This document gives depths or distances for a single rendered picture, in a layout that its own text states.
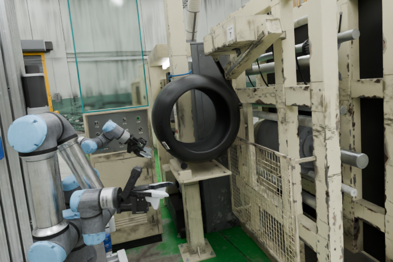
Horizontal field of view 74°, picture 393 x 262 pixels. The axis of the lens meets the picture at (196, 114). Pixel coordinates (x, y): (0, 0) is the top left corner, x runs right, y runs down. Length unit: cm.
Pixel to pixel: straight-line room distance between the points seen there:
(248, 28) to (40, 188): 126
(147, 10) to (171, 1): 967
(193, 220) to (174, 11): 167
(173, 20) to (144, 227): 181
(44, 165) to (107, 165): 140
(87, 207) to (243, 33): 116
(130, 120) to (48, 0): 939
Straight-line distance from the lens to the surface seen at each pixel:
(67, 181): 169
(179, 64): 205
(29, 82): 138
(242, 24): 157
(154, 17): 1180
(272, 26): 154
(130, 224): 260
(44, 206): 107
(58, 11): 1133
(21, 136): 100
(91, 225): 104
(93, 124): 239
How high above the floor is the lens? 141
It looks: 6 degrees down
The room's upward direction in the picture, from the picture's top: 5 degrees counter-clockwise
